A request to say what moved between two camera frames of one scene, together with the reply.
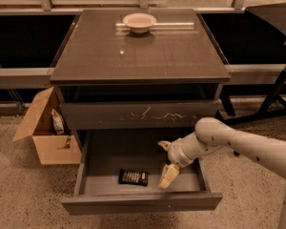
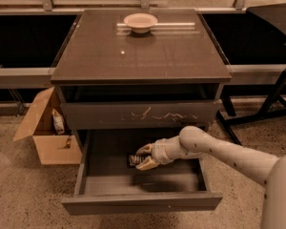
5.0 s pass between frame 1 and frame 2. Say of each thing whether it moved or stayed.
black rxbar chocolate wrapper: moved
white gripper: moved
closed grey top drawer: stayed
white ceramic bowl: stayed
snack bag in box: stayed
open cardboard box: stayed
